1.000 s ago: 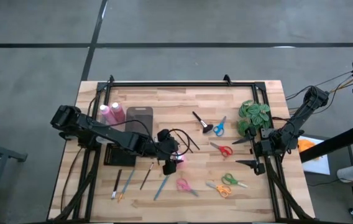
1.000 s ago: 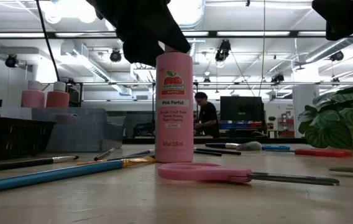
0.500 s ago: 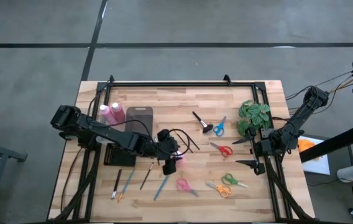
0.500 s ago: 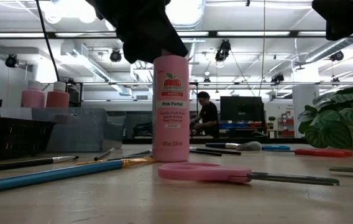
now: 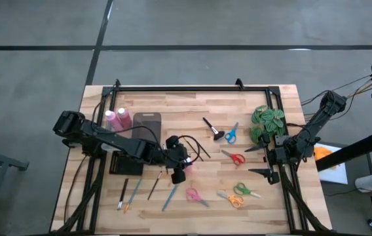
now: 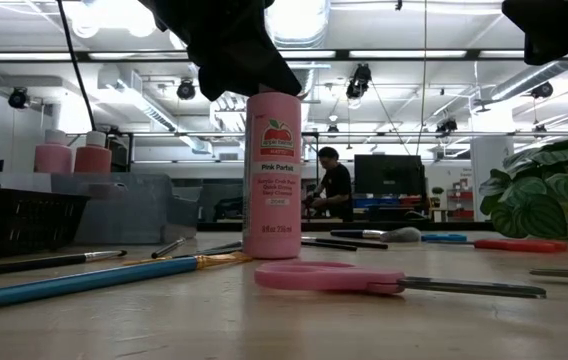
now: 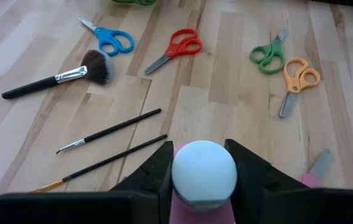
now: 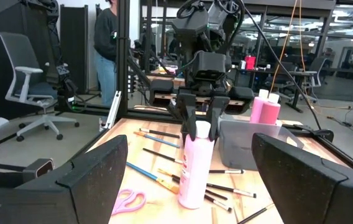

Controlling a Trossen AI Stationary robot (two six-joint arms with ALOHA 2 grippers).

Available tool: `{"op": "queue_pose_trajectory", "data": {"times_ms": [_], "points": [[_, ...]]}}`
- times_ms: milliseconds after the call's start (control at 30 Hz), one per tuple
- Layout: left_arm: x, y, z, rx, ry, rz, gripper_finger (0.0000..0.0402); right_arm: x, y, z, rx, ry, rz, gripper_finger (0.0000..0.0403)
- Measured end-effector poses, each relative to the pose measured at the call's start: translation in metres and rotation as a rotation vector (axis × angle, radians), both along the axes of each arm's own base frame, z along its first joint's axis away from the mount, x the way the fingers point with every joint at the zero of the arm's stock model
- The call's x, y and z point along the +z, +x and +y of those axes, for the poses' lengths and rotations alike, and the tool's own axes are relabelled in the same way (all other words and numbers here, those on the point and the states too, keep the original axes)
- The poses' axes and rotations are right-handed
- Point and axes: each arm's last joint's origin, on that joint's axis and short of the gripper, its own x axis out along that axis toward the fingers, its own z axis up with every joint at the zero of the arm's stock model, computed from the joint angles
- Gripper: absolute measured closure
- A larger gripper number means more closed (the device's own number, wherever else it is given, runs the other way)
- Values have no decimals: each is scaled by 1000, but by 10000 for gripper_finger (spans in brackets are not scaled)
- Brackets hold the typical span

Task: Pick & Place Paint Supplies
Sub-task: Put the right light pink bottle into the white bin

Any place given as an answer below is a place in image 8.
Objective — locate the thin black paintbrush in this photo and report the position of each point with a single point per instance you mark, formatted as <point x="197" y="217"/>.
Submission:
<point x="217" y="194"/>
<point x="257" y="213"/>
<point x="164" y="156"/>
<point x="218" y="203"/>
<point x="226" y="171"/>
<point x="161" y="133"/>

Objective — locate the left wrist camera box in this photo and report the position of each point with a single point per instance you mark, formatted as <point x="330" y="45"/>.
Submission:
<point x="209" y="67"/>

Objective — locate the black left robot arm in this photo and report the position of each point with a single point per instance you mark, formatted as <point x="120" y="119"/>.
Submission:
<point x="192" y="25"/>

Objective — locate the grey background office chair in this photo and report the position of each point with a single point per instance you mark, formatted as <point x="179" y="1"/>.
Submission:
<point x="316" y="74"/>

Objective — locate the silver aluminium extrusion bar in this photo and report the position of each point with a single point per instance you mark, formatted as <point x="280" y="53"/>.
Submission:
<point x="112" y="112"/>

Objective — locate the clear plastic storage bin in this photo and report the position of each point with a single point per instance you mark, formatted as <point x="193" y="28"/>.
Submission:
<point x="241" y="146"/>

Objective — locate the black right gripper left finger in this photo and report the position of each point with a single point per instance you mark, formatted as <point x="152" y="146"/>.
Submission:
<point x="55" y="202"/>

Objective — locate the black rail clamp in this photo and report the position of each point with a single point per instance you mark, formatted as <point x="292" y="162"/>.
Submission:
<point x="324" y="135"/>

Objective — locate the light pink paint bottle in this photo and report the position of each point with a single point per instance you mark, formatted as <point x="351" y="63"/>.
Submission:
<point x="195" y="174"/>
<point x="257" y="109"/>

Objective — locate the hot pink paint bottle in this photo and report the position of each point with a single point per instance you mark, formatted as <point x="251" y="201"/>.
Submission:
<point x="270" y="113"/>

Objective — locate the pink scissors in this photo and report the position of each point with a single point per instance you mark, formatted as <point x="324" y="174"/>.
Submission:
<point x="125" y="201"/>

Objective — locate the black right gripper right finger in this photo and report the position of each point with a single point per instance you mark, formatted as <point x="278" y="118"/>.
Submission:
<point x="319" y="199"/>

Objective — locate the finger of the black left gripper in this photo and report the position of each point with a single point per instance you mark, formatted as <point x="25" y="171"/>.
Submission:
<point x="217" y="115"/>
<point x="189" y="115"/>

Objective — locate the black paintbrush tan tail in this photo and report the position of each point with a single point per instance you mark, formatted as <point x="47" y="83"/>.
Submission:
<point x="168" y="174"/>

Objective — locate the black background robot arm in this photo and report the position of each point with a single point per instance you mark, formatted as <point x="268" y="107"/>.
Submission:
<point x="67" y="90"/>

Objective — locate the person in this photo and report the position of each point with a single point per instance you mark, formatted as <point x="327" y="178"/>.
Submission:
<point x="105" y="37"/>

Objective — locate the red container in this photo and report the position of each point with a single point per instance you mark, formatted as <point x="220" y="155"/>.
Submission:
<point x="250" y="62"/>

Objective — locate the thin blue paintbrush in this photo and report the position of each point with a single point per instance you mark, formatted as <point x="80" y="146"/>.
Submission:
<point x="161" y="141"/>

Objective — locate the small grey table camera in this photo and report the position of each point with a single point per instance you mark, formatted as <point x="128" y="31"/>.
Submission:
<point x="38" y="169"/>

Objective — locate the grey white office chair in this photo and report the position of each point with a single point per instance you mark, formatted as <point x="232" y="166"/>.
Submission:
<point x="18" y="53"/>

